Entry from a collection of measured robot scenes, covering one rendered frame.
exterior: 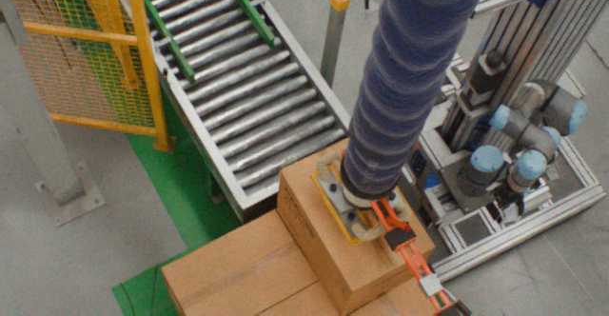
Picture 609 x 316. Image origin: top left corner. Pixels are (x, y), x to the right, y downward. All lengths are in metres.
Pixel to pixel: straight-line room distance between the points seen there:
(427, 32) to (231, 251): 1.84
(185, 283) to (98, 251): 0.82
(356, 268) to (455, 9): 1.47
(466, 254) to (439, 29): 2.21
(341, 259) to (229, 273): 0.61
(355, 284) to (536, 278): 1.51
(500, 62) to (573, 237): 1.80
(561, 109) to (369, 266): 0.98
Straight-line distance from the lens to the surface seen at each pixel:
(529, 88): 2.59
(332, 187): 2.91
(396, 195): 2.97
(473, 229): 3.96
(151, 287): 3.93
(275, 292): 3.33
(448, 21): 1.80
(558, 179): 4.24
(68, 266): 4.05
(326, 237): 3.00
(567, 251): 4.34
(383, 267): 2.99
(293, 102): 3.73
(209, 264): 3.37
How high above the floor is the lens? 3.74
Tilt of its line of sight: 62 degrees down
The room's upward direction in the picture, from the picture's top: 9 degrees clockwise
